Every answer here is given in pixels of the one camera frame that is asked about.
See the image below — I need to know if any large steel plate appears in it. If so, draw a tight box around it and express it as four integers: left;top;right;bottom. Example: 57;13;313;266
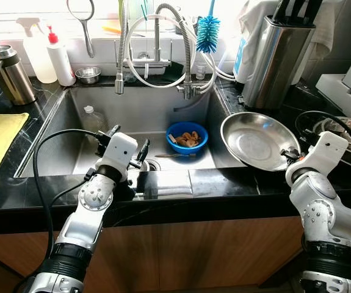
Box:
220;111;302;172

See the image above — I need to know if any sink drain strainer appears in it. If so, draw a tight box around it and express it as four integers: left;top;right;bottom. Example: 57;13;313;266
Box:
140;157;162;173

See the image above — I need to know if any clear plastic bottle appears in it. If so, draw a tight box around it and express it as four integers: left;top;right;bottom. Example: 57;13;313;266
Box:
81;105;106;134

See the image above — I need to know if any blue plastic bowl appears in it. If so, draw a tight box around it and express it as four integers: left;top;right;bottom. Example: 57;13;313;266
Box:
165;121;209;154

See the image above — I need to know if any stainless steel sink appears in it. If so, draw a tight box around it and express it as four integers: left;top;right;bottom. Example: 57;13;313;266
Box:
15;84;249;179

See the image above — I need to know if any orange cloth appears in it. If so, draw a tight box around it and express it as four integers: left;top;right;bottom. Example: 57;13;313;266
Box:
176;130;203;148

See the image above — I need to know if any small steel bowl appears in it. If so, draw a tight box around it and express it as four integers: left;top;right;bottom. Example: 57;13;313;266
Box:
75;66;103;85

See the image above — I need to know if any silver spring neck faucet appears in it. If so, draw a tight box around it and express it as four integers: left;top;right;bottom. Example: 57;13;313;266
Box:
136;0;222;100

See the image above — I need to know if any white bottle red cap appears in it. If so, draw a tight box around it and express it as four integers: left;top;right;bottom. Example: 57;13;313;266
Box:
46;26;77;87

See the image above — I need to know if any steel knife block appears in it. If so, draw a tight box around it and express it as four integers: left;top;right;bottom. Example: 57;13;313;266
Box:
241;15;316;110

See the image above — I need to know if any yellow cloth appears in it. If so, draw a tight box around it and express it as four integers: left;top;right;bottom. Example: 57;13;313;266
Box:
0;112;30;184

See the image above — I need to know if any clear spray bottle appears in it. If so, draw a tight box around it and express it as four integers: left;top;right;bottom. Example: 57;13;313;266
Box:
15;17;59;84

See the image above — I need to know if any orange item on sill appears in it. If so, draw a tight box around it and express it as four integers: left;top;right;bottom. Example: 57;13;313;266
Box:
101;23;123;35

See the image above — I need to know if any white detergent bottle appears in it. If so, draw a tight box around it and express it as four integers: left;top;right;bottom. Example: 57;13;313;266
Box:
233;37;255;83

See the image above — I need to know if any wooden base cabinet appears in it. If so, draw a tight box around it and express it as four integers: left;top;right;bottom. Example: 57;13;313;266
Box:
0;214;307;293

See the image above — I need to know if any teal bottle brush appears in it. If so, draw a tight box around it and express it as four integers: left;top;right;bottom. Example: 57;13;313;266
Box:
196;0;221;54

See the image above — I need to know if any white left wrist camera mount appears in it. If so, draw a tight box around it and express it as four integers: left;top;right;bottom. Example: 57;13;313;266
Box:
102;131;139;183

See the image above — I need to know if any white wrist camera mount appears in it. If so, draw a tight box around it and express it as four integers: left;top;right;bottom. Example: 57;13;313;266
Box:
285;131;350;189
102;131;139;183

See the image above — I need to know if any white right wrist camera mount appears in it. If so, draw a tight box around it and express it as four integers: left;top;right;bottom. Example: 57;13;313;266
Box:
285;131;350;189

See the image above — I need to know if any brown handled utensil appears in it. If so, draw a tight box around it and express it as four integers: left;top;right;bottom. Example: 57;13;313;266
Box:
155;153;197;159

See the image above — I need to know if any silver flexible hose faucet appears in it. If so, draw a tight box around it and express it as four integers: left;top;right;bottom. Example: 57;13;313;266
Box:
115;0;131;95

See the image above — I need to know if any white hose loop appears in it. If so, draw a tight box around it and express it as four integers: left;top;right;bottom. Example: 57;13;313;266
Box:
125;13;219;89

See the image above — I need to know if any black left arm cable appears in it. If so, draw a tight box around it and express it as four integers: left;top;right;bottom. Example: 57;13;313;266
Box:
32;128;103;245

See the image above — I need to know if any round wire sieve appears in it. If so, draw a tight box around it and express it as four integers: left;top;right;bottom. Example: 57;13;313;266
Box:
66;0;96;59

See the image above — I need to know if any white water hose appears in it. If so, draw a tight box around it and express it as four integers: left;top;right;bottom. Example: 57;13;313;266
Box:
209;52;240;83

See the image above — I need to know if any black handled knife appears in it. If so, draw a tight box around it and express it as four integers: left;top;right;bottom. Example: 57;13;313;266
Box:
272;0;298;22
299;0;322;25

